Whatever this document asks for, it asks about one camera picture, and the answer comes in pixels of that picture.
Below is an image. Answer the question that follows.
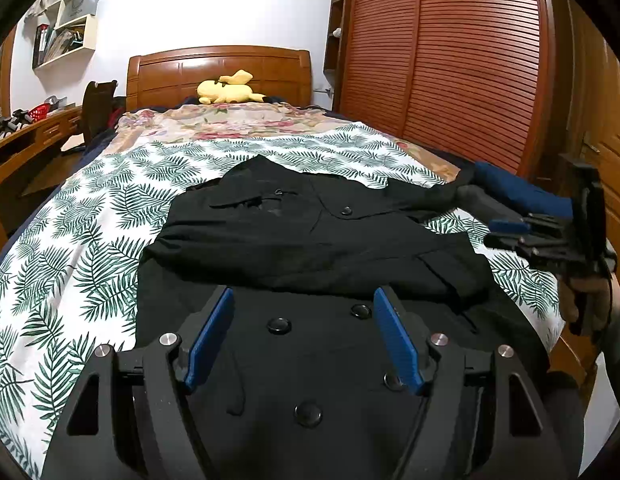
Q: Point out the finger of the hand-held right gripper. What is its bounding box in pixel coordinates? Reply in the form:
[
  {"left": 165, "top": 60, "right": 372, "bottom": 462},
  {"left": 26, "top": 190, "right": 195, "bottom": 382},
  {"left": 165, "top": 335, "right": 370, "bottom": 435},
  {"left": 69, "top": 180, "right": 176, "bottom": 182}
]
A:
[
  {"left": 489, "top": 214, "right": 573, "bottom": 235},
  {"left": 482, "top": 232, "right": 573, "bottom": 273}
]

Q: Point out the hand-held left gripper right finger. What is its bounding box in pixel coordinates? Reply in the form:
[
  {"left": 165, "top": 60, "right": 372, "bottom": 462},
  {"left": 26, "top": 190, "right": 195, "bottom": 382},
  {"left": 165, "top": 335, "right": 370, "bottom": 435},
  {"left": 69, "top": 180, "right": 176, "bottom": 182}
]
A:
[{"left": 372, "top": 285, "right": 581, "bottom": 480}]

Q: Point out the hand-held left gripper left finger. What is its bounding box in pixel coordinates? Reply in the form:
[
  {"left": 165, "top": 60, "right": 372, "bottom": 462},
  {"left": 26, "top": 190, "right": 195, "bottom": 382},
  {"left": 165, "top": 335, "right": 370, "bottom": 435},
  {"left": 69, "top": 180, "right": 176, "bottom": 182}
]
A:
[{"left": 40, "top": 285, "right": 235, "bottom": 480}]

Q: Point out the black coat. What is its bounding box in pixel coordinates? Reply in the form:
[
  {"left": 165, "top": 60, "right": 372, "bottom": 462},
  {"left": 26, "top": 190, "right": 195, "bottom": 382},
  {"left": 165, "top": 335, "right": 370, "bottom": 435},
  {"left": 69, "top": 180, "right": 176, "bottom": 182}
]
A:
[{"left": 134, "top": 155, "right": 551, "bottom": 480}]

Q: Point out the person's right forearm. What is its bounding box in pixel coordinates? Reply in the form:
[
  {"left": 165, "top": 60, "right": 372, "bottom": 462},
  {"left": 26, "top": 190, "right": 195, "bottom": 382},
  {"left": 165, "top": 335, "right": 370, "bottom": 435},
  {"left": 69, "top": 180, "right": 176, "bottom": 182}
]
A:
[{"left": 596, "top": 290, "right": 620, "bottom": 366}]

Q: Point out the person's right hand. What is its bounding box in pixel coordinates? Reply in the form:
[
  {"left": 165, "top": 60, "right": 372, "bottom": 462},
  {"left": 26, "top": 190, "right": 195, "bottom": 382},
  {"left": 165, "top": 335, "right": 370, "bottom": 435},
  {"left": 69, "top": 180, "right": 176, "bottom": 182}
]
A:
[{"left": 559, "top": 272, "right": 618, "bottom": 346}]

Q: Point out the folded grey garment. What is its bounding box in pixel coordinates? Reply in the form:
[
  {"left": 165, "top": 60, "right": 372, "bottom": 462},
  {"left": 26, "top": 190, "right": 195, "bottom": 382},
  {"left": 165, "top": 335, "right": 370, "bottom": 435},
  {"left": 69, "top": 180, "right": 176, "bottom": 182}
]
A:
[{"left": 457, "top": 184, "right": 523, "bottom": 227}]

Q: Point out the folded blue garment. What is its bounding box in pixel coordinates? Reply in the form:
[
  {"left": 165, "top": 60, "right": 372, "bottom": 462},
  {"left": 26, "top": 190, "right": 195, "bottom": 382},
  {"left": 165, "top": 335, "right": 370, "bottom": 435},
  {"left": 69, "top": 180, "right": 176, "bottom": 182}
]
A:
[{"left": 472, "top": 161, "right": 575, "bottom": 217}]

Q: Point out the wooden door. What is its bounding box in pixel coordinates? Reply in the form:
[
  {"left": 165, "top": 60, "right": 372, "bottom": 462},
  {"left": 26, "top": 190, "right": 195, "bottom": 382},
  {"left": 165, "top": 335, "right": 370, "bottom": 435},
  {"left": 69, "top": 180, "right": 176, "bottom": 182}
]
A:
[{"left": 562, "top": 0, "right": 620, "bottom": 271}]

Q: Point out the leaf print blanket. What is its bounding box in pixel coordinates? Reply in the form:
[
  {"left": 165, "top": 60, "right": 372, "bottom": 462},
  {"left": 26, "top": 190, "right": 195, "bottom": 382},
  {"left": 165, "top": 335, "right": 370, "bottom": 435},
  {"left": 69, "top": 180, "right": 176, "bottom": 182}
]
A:
[{"left": 0, "top": 122, "right": 561, "bottom": 478}]

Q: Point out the wooden slatted wardrobe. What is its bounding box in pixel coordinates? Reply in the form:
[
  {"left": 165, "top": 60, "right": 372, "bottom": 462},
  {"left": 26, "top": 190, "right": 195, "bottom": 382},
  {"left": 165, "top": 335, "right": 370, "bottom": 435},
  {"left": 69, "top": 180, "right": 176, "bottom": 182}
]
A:
[{"left": 322, "top": 0, "right": 561, "bottom": 177}]

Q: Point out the person's leg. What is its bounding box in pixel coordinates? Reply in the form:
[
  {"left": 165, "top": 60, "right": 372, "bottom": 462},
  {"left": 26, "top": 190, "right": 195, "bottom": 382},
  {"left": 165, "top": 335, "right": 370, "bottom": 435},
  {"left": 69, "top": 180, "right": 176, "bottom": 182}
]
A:
[{"left": 544, "top": 371, "right": 601, "bottom": 480}]

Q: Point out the floral blanket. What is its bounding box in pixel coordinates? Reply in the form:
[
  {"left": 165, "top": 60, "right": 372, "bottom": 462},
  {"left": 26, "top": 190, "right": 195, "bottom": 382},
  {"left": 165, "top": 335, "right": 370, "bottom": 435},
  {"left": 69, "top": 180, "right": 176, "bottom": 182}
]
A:
[{"left": 112, "top": 101, "right": 461, "bottom": 186}]

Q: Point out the yellow plush toy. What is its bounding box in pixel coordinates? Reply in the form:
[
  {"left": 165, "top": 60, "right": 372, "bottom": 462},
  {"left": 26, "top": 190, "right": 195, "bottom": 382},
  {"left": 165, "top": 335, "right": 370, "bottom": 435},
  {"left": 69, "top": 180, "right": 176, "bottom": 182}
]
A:
[{"left": 197, "top": 70, "right": 265, "bottom": 106}]

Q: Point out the dark wooden chair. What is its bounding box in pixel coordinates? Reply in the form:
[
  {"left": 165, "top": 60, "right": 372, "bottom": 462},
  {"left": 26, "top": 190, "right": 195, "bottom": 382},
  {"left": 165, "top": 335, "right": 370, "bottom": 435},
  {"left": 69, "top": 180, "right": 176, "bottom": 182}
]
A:
[{"left": 81, "top": 80, "right": 120, "bottom": 145}]

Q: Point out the wooden desk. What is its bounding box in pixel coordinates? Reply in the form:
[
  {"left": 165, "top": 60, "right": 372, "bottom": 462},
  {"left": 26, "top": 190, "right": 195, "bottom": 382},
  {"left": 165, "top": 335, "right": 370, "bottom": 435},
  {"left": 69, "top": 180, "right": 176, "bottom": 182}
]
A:
[{"left": 0, "top": 105, "right": 85, "bottom": 243}]

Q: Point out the wooden bed headboard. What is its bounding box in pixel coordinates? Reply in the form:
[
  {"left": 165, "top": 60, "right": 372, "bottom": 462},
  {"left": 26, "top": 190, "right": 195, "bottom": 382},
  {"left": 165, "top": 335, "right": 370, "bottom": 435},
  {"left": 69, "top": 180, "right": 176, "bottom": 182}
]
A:
[{"left": 126, "top": 46, "right": 311, "bottom": 111}]

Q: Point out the black tool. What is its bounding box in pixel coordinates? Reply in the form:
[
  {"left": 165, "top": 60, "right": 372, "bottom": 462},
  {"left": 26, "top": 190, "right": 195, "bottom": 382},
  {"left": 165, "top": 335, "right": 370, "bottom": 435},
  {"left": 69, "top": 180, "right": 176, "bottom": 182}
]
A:
[{"left": 0, "top": 110, "right": 31, "bottom": 137}]

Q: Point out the white wall shelf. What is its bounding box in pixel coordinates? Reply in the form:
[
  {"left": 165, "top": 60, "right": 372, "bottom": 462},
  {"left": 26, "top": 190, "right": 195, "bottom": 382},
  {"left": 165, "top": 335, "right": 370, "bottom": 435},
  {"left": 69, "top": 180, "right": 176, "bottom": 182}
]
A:
[{"left": 32, "top": 0, "right": 108, "bottom": 69}]

